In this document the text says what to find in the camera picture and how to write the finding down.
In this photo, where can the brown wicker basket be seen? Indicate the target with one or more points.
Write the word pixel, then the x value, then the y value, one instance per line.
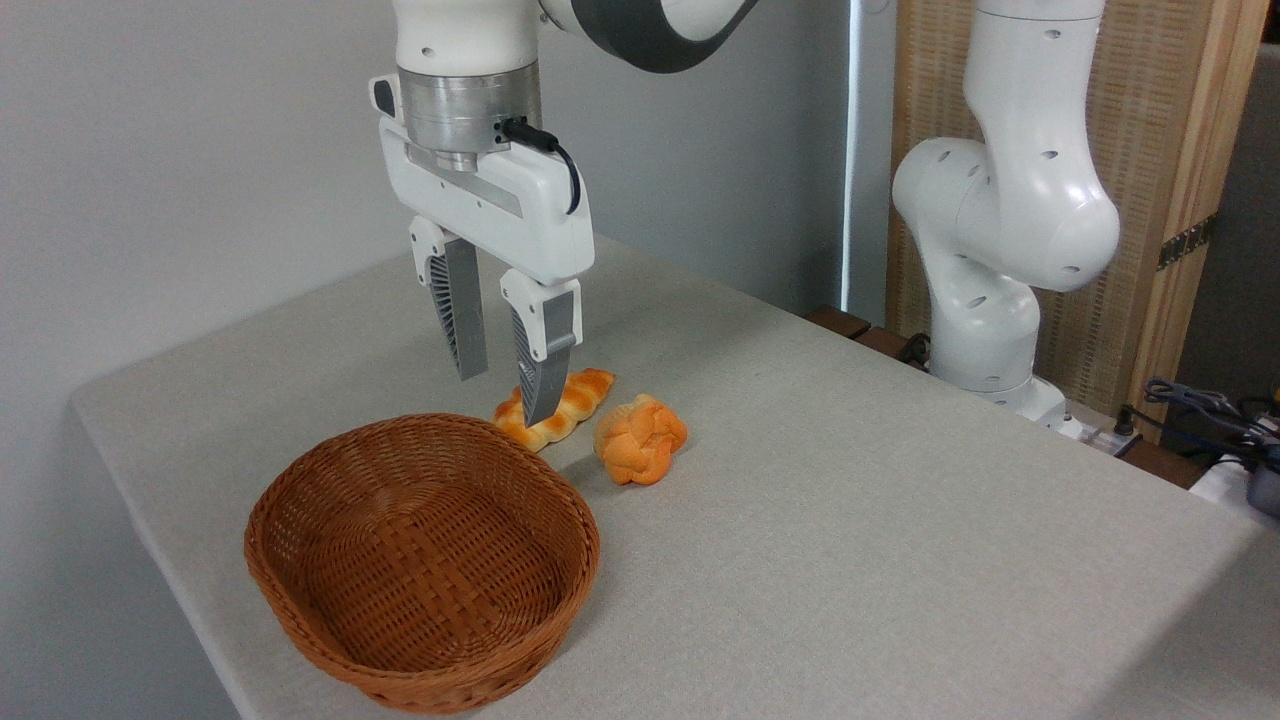
pixel 420 560

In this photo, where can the white vertical frame strip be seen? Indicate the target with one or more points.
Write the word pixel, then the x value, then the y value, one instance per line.
pixel 851 150

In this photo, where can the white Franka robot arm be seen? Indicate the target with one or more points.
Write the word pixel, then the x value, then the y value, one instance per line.
pixel 1010 200

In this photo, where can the wooden woven folding screen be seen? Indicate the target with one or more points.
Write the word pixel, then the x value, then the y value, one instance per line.
pixel 1150 100

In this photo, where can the long braided bread loaf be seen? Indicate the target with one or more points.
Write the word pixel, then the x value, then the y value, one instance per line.
pixel 578 398

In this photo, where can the round orange braided bun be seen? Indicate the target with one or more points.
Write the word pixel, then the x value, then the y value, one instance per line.
pixel 640 440

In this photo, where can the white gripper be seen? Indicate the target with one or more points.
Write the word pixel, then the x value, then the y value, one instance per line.
pixel 500 205

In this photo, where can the dark metal screen hinge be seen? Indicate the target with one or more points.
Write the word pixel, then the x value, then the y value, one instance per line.
pixel 1187 241

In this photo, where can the grey tablecloth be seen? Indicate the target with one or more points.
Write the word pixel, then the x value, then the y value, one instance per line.
pixel 850 520

